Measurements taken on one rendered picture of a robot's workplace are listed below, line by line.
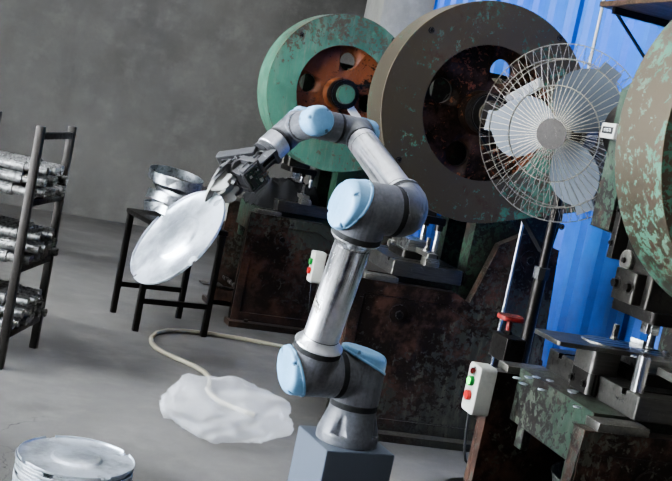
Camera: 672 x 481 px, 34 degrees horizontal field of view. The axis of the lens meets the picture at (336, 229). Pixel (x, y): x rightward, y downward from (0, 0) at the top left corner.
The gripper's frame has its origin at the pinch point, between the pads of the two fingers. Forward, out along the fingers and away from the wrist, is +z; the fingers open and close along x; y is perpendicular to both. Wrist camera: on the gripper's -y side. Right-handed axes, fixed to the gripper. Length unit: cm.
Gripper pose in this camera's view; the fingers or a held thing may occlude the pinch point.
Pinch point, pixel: (208, 199)
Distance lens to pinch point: 270.6
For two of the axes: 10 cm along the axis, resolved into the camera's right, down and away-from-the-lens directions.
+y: 6.7, 2.1, -7.1
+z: -6.5, 6.4, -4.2
